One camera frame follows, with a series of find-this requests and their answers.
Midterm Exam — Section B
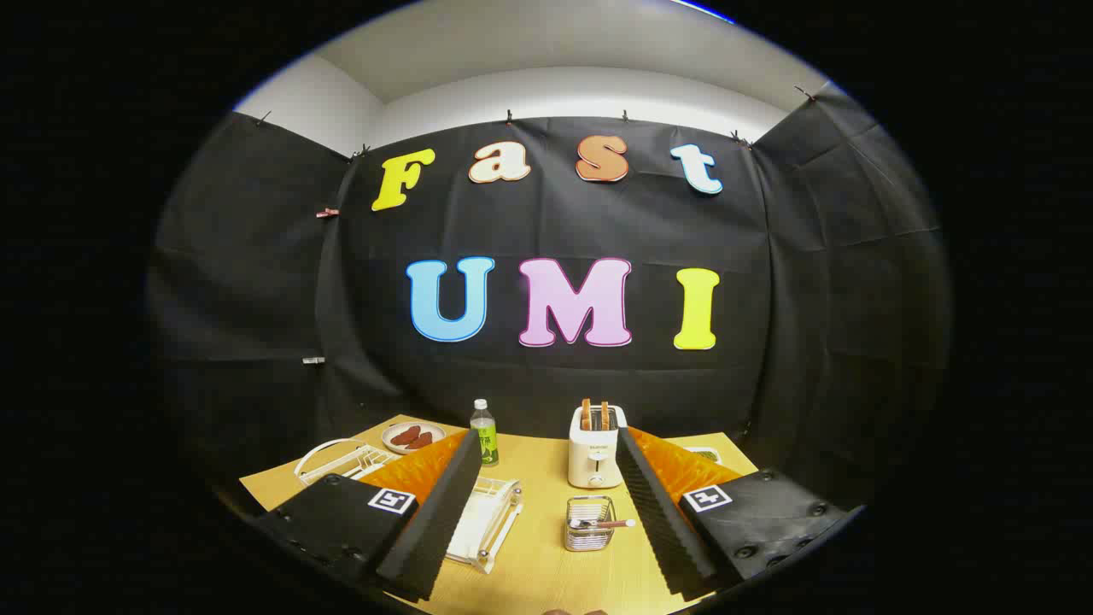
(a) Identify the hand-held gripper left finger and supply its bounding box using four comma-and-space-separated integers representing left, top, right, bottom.
248, 430, 483, 603

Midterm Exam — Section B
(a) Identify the white wire dish rack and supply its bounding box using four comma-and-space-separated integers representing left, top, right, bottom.
294, 437, 523, 575

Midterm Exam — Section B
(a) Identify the green tea bottle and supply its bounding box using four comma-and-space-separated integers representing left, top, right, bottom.
471, 399, 500, 467

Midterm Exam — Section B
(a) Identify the metal wire basket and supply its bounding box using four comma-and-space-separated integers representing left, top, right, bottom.
564, 495, 617, 553

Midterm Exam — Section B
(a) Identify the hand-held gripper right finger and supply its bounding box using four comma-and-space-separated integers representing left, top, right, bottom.
617, 425, 855, 603

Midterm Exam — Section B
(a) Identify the black backdrop cloth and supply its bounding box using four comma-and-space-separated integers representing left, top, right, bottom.
145, 85, 953, 513

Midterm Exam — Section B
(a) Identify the small beige plate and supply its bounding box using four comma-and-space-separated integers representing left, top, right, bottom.
381, 422, 447, 454

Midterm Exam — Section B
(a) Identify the white toaster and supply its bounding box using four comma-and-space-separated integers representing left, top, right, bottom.
568, 406, 628, 489

